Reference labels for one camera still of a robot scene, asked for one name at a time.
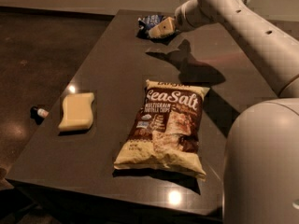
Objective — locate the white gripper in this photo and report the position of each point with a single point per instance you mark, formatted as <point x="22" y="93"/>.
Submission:
<point x="181" y="20"/>

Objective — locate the blue chip bag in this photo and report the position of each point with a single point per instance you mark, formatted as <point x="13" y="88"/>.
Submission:
<point x="146" y="23"/>

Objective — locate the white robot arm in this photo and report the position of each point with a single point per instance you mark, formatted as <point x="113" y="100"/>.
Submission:
<point x="249" y="134"/>

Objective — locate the brown sea salt chip bag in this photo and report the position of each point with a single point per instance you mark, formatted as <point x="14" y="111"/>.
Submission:
<point x="165" y="133"/>

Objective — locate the yellow sponge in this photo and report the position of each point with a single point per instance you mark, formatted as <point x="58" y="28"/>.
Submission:
<point x="77" y="112"/>

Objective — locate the small dark bottle on floor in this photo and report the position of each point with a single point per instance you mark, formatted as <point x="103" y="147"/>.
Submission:
<point x="38" y="112"/>

